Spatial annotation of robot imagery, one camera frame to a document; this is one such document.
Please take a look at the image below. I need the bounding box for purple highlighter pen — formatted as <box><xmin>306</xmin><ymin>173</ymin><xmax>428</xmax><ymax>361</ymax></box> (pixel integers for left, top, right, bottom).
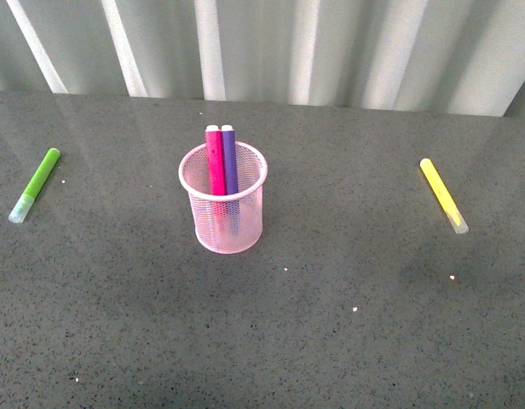
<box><xmin>220</xmin><ymin>124</ymin><xmax>241</xmax><ymax>236</ymax></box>

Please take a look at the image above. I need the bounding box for pink highlighter pen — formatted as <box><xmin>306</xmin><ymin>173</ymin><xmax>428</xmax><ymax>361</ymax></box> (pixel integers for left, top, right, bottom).
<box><xmin>204</xmin><ymin>124</ymin><xmax>228</xmax><ymax>233</ymax></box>

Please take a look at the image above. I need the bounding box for pink mesh pen cup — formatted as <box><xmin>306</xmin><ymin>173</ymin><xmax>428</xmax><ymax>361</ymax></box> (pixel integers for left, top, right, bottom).
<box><xmin>178</xmin><ymin>141</ymin><xmax>268</xmax><ymax>254</ymax></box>

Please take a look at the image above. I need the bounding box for yellow highlighter pen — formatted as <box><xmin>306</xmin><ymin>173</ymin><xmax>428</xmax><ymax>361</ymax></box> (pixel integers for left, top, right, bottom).
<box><xmin>419</xmin><ymin>158</ymin><xmax>469</xmax><ymax>234</ymax></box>

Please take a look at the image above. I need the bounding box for green highlighter pen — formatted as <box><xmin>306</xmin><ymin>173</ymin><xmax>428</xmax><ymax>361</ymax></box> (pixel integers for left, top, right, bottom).
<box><xmin>9</xmin><ymin>148</ymin><xmax>61</xmax><ymax>224</ymax></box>

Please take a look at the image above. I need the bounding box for white pleated curtain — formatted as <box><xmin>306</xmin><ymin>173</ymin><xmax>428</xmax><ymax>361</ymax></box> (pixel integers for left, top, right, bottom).
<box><xmin>0</xmin><ymin>1</ymin><xmax>525</xmax><ymax>117</ymax></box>

